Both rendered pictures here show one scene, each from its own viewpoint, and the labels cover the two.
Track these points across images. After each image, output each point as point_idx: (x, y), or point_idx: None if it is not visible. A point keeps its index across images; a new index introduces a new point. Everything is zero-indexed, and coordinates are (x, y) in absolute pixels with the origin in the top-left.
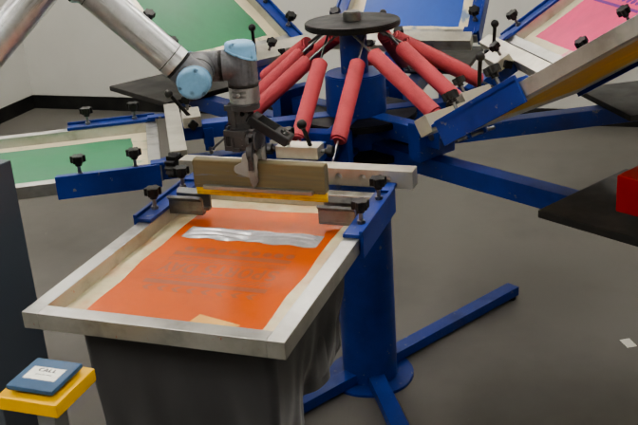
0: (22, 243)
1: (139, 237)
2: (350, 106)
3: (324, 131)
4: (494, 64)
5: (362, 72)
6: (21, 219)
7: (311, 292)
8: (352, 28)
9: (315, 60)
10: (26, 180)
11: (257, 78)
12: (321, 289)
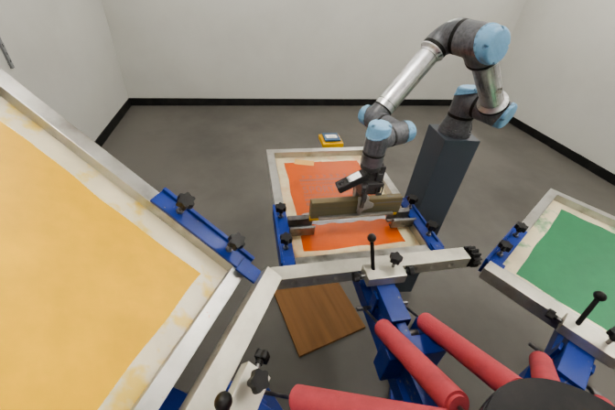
0: (429, 175)
1: (390, 193)
2: (395, 344)
3: (413, 342)
4: (182, 194)
5: (430, 388)
6: (434, 167)
7: (273, 169)
8: (500, 392)
9: (514, 374)
10: (563, 246)
11: (364, 149)
12: (270, 172)
